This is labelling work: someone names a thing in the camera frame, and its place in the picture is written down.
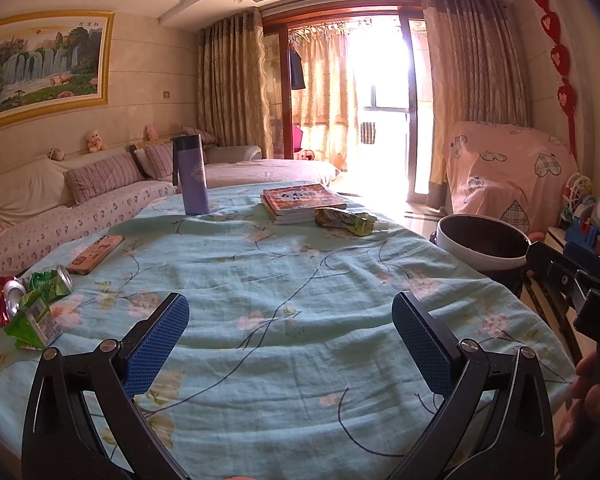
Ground beige curtain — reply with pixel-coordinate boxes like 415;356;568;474
197;8;274;158
422;0;530;209

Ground sofa with floral cover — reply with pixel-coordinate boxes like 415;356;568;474
0;146;339;276

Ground light blue floral tablecloth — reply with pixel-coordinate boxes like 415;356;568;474
0;185;574;479

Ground person right hand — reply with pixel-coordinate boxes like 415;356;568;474
555;350;600;448

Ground white cushion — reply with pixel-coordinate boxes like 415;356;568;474
0;158;73;233

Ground crushed green soda can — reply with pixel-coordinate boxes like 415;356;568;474
27;264;73;306

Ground purple thermos bottle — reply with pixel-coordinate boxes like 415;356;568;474
172;134;210;216

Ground pile of toys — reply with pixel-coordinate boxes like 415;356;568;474
560;172;600;256

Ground crushed red soda can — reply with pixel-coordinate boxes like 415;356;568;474
0;276;26;327

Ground green apple juice pouch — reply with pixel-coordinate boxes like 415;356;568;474
314;208;389;237

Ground right beige curtain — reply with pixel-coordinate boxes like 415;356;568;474
422;0;530;209

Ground stack of children's books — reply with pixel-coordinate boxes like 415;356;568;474
261;183;348;226

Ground framed waterfall painting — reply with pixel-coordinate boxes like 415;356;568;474
0;10;114;129

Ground left beige curtain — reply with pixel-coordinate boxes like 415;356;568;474
197;8;274;158

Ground red heart wall decoration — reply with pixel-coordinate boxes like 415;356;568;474
533;0;578;158

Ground teddy bear plush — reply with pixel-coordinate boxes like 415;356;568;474
86;130;107;153

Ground striped pink pillow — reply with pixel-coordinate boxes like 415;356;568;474
143;142;174;180
65;153;144;204

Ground white black trash bin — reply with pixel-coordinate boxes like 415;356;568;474
436;214;531;272

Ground pink heart-patterned cover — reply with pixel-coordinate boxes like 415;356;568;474
445;122;578;234

